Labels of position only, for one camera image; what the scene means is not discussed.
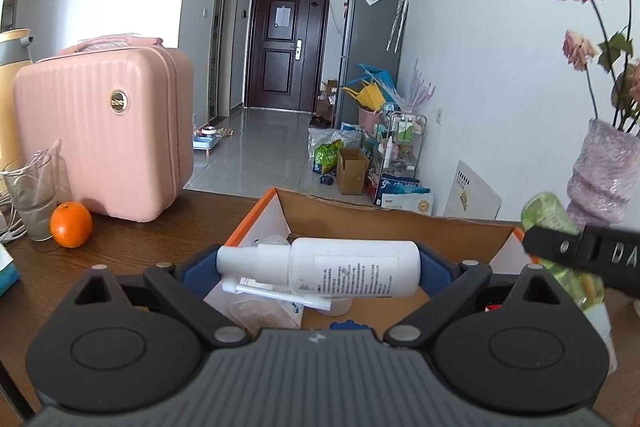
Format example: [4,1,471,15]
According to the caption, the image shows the white board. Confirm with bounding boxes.
[443,159,502,222]

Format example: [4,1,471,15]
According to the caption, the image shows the blue paper box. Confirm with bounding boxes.
[376,177,435,215]

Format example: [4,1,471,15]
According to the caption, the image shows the clear cotton swab pack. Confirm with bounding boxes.
[229,292,306,333]

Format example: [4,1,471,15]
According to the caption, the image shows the small brown cardboard box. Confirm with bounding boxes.
[336,148,371,195]

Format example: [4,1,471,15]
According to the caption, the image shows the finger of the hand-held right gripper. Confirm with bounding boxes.
[522,227,586,265]

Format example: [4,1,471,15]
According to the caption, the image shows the white charging cable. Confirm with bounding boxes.
[0,192,28,244]

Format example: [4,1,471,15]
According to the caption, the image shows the pink bucket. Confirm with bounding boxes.
[357,104,383,132]

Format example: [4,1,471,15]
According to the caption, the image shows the blue bottle cap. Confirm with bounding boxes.
[330,319,373,332]

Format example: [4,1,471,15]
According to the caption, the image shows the white spray bottle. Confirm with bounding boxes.
[216,237,422,298]

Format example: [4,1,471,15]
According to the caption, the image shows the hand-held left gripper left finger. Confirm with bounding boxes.
[72,247,251,350]

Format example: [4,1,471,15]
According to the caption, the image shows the yellow thermos jug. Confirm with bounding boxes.
[0,28,33,198]

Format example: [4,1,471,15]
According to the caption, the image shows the red cardboard box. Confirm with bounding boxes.
[202,187,543,333]

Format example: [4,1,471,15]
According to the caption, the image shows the pink suitcase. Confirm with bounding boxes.
[13,36,195,223]

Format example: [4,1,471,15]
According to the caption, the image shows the clear glass cup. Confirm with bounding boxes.
[1,139,63,242]

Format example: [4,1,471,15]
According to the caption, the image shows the blue tissue pack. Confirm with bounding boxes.
[0,242,21,298]

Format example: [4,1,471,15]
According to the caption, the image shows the clear folded umbrella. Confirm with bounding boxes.
[386,0,411,54]

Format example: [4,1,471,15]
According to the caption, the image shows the grey refrigerator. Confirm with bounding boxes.
[334,0,408,130]

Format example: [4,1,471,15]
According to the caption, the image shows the green plastic bag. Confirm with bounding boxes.
[312,141,346,172]

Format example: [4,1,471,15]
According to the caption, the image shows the metal storage rack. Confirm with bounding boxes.
[372,111,427,202]

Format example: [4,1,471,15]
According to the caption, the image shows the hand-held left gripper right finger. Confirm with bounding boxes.
[384,244,563,350]

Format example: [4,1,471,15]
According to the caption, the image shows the orange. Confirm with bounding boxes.
[49,201,93,249]

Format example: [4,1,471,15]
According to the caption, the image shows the blue pet feeder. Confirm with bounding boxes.
[192,124,236,158]

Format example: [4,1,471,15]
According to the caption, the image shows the dark brown door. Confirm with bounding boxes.
[245,0,332,114]

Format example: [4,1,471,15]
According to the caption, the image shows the purple hangers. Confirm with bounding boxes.
[400,59,436,112]

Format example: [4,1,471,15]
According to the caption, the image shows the green tube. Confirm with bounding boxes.
[521,192,618,375]

